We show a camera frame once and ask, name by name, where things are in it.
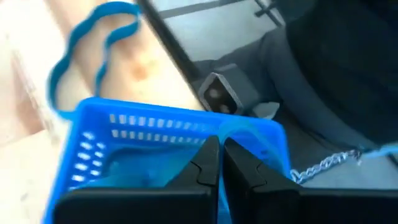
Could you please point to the wide blue rubber band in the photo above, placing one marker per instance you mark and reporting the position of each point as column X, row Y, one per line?
column 140, row 168
column 60, row 68
column 267, row 140

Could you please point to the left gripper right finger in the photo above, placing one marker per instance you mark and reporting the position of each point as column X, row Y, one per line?
column 248, row 186

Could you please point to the blue plastic basket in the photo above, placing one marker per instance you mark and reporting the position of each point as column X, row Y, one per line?
column 93, row 124

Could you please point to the person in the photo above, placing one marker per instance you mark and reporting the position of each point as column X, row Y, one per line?
column 342, row 77

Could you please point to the black aluminium table frame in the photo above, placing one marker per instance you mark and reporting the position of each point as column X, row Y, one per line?
column 168, row 43

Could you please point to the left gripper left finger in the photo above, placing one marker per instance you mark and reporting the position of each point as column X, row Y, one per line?
column 199, row 174

